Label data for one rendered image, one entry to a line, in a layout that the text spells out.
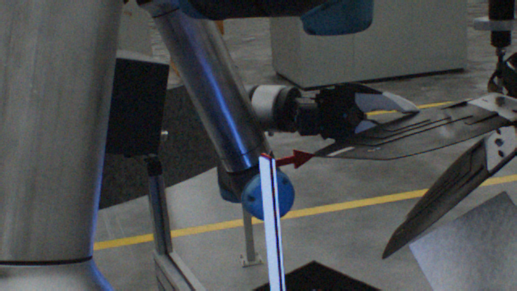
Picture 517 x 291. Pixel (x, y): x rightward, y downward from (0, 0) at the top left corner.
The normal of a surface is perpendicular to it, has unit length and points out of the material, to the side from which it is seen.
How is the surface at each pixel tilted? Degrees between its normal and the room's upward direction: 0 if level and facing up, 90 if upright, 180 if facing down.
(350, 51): 90
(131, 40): 90
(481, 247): 55
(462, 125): 4
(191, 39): 93
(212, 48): 85
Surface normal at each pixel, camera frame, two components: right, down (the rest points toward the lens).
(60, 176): 0.80, 0.04
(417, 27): 0.21, 0.25
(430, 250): -0.46, -0.32
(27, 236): 0.59, 0.00
